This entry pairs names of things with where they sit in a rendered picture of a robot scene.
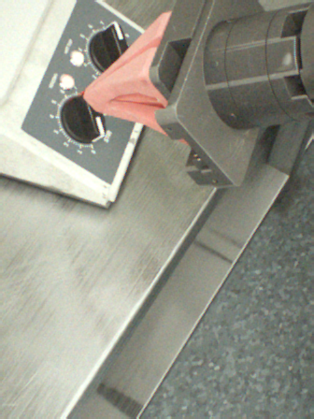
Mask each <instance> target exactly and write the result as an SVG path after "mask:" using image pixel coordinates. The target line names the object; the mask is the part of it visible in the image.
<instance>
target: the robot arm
mask: <svg viewBox="0 0 314 419"><path fill-rule="evenodd" d="M83 97H84V99H85V100H86V101H87V102H88V103H89V104H90V105H91V106H92V107H93V109H94V110H95V111H96V112H99V113H103V114H106V115H109V116H115V117H119V118H123V119H125V120H129V121H133V122H136V123H142V124H145V125H146V126H148V127H150V128H152V129H154V130H156V131H158V132H160V133H162V134H164V135H166V136H168V137H171V139H173V140H178V141H180V142H182V143H184V144H186V145H188V146H190V147H192V149H191V151H190V154H189V157H188V159H187V162H186V165H185V167H184V170H185V172H186V173H187V174H188V175H189V176H190V177H191V178H192V179H193V180H194V181H195V182H196V183H197V184H198V186H200V187H207V186H214V187H215V188H217V189H220V188H228V187H237V186H240V185H241V183H242V181H243V178H244V176H245V173H246V170H247V167H248V164H249V160H250V157H251V154H252V151H253V148H254V144H255V141H256V138H257V136H258V134H259V131H260V128H261V127H264V126H269V125H276V124H284V123H295V122H302V121H308V120H314V2H310V3H307V4H303V5H298V6H293V7H282V8H278V9H273V10H268V11H266V10H265V9H264V7H262V5H261V4H260V2H259V1H258V0H177V3H176V4H175V7H174V9H173V11H169V12H166V13H162V14H161V15H160V16H159V17H158V18H157V20H156V21H155V22H154V23H153V24H152V25H151V26H150V28H149V29H148V30H147V31H145V32H144V33H143V34H142V35H141V36H140V37H139V38H138V39H137V40H136V42H135V43H134V44H133V45H132V46H131V48H130V49H129V50H128V51H127V52H125V53H124V54H123V55H122V56H121V57H120V58H119V59H118V60H117V61H116V62H115V63H114V65H112V66H111V67H110V68H109V69H108V70H107V71H106V72H105V73H104V74H101V75H100V76H99V77H98V78H97V79H96V80H95V81H93V83H92V84H91V85H90V86H89V87H88V88H87V89H86V91H85V94H84V95H83Z"/></svg>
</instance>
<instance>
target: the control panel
mask: <svg viewBox="0 0 314 419"><path fill-rule="evenodd" d="M113 22H116V23H117V24H119V25H120V26H121V29H122V30H123V33H124V36H125V38H126V41H127V44H128V45H129V47H130V48H131V46H132V45H133V44H134V43H135V42H136V40H137V39H138V38H139V37H140V36H141V35H142V34H143V33H141V32H140V31H137V30H136V29H135V27H133V26H132V25H130V24H129V23H127V22H126V21H124V20H123V19H121V18H120V17H118V16H117V15H116V14H114V12H112V11H111V10H109V9H106V8H105V7H103V6H102V5H100V4H99V3H97V2H96V1H94V0H77V1H76V3H75V5H74V7H73V9H72V10H71V15H70V17H69V19H68V22H67V24H66V26H65V28H64V30H63V32H62V34H61V37H60V39H59V41H58V43H57V46H56V48H55V50H54V52H53V54H52V56H51V57H50V63H49V65H48V67H47V70H46V72H45V73H44V75H43V78H42V80H41V81H40V83H39V86H38V88H37V90H36V94H35V95H34V97H33V99H32V102H31V104H30V106H29V110H28V112H27V114H26V115H25V118H24V120H23V122H22V124H21V130H22V131H23V132H24V133H26V134H27V135H29V136H31V137H33V138H35V139H37V140H38V141H40V142H41V143H43V144H45V145H46V146H48V147H49V148H51V149H52V150H53V151H55V152H57V153H59V154H60V155H62V156H63V157H66V158H67V159H69V160H71V161H72V162H73V163H74V164H76V165H78V166H80V167H81V168H83V169H85V170H86V171H88V172H89V173H91V174H93V175H94V176H95V177H96V178H99V179H100V180H102V181H104V182H106V183H108V184H110V185H112V183H113V181H114V178H115V176H116V173H117V170H118V168H119V165H120V163H121V159H122V157H123V155H124V153H125V150H126V148H127V145H128V142H129V140H130V137H131V136H132V134H133V132H134V129H135V126H136V122H133V121H129V120H125V119H123V118H119V117H115V116H109V115H106V114H104V116H105V120H106V130H107V131H106V133H105V136H104V137H100V138H99V139H97V140H96V141H94V142H92V143H80V142H77V141H75V140H74V139H73V138H72V137H70V136H69V135H68V134H67V133H66V132H65V130H64V128H63V125H62V121H61V111H62V108H63V106H64V104H65V102H66V101H68V100H69V99H70V98H72V97H73V96H76V95H77V94H81V93H82V92H84V91H85V90H86V89H87V88H88V87H89V86H90V85H91V84H92V83H93V81H95V80H96V79H97V78H98V77H99V76H100V75H101V74H103V73H101V72H100V71H99V70H98V69H97V68H96V67H95V66H94V64H93V60H92V58H91V55H90V44H91V41H92V39H93V36H94V35H96V34H97V33H98V32H100V31H104V30H105V29H106V28H107V27H108V26H110V25H111V24H112V23H113ZM74 52H79V53H81V54H82V56H83V62H82V63H81V64H76V63H75V62H74V61H73V59H72V54H73V53H74ZM64 76H69V77H71V79H72V80H73V84H72V87H71V88H67V87H65V86H64V85H63V77H64Z"/></svg>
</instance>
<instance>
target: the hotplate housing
mask: <svg viewBox="0 0 314 419"><path fill-rule="evenodd" d="M76 1H77V0H52V1H51V3H50V9H49V10H48V12H47V14H46V17H45V19H44V21H43V22H42V24H41V26H40V29H39V31H38V32H37V34H36V38H35V40H34V42H33V44H32V46H31V48H30V50H29V51H28V55H27V57H26V60H25V62H24V64H23V66H22V68H21V72H20V73H19V75H18V77H17V78H16V81H15V83H14V85H13V87H12V89H11V92H10V94H9V95H8V97H7V101H6V102H5V103H4V104H3V105H2V106H0V175H2V176H5V177H10V178H13V179H16V180H19V181H24V182H27V183H30V184H33V185H35V186H38V187H41V188H44V189H47V190H50V191H53V192H55V193H58V194H61V195H66V196H69V197H75V198H77V199H80V200H83V201H86V202H89V203H92V204H94V205H97V206H100V207H103V208H106V209H108V208H109V206H110V204H111V201H114V199H115V197H116V194H117V192H118V190H119V188H120V185H121V181H122V178H123V177H124V174H125V171H126V169H127V167H128V164H129V162H130V159H131V157H132V155H133V152H134V150H135V147H136V141H137V139H138V137H139V135H140V132H141V129H142V127H143V124H142V123H136V126H135V129H134V132H133V134H132V136H131V137H130V140H129V142H128V145H127V148H126V150H125V153H124V155H123V157H122V159H121V163H120V165H119V168H118V170H117V173H116V176H115V178H114V181H113V183H112V185H110V184H108V183H106V182H104V181H102V180H100V179H99V178H96V177H95V176H94V175H93V174H91V173H89V172H88V171H86V170H85V169H83V168H81V167H80V166H78V165H76V164H74V163H73V162H72V161H71V160H69V159H67V158H66V157H63V156H62V155H60V154H59V153H57V152H55V151H53V150H52V149H51V148H49V147H48V146H46V145H45V144H43V143H41V142H40V141H38V140H37V139H35V138H33V137H31V136H29V135H27V134H26V133H24V132H23V131H22V130H21V124H22V122H23V120H24V118H25V115H26V114H27V112H28V110H29V106H30V104H31V102H32V99H33V97H34V95H35V94H36V90H37V88H38V86H39V83H40V81H41V80H42V78H43V75H44V73H45V72H46V70H47V67H48V65H49V63H50V57H51V56H52V54H53V52H54V50H55V48H56V46H57V43H58V41H59V39H60V37H61V34H62V32H63V30H64V28H65V26H66V24H67V22H68V19H69V17H70V15H71V10H72V9H73V7H74V5H75V3H76ZM94 1H96V2H97V3H99V4H100V5H102V6H103V7H105V8H106V9H109V10H111V11H112V12H114V14H116V15H117V16H118V17H120V18H121V19H123V20H124V21H126V22H127V23H129V24H130V25H132V26H133V27H135V29H136V30H137V31H140V32H141V33H144V32H145V31H144V30H143V29H141V28H140V27H138V26H137V25H136V24H135V23H134V22H132V21H130V20H129V19H127V18H126V17H125V16H123V15H122V14H121V13H120V12H118V11H117V10H115V9H114V8H112V7H110V6H109V5H107V4H106V3H105V2H103V1H102V0H94Z"/></svg>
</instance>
